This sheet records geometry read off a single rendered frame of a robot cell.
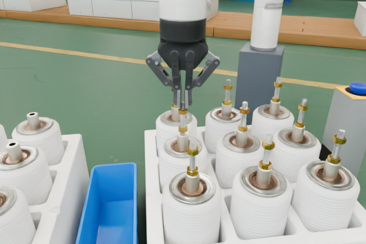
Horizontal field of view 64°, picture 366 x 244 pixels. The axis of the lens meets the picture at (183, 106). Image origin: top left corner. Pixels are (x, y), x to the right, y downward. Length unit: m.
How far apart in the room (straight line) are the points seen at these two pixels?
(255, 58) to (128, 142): 0.53
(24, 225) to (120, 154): 0.53
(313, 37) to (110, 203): 2.02
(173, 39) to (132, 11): 2.51
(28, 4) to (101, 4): 0.96
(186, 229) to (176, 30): 0.30
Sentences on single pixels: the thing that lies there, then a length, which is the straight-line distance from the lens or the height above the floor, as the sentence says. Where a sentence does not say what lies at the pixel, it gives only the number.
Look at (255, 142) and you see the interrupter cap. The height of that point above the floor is 0.25.
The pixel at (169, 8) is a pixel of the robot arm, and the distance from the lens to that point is 0.46.
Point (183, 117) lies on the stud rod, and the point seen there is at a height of 0.32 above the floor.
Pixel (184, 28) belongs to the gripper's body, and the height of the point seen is 0.49.
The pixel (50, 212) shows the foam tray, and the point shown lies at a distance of 0.60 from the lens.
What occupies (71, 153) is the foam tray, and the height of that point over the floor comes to 0.18.
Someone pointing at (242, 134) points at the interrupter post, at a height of 0.28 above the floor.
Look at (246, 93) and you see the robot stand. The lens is 1.10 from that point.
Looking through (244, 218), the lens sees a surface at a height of 0.20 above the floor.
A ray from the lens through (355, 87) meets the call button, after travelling 0.75.
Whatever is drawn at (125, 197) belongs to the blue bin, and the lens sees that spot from 0.84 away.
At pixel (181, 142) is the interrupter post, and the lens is 0.57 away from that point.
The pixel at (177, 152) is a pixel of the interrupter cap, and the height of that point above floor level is 0.25.
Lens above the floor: 0.58
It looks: 26 degrees down
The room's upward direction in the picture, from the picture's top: straight up
